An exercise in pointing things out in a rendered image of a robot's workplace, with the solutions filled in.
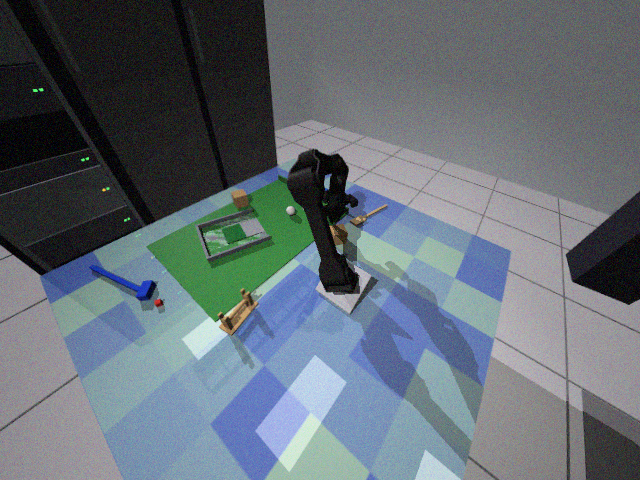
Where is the green flat mat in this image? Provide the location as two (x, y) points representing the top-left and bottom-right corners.
(146, 179), (315, 322)

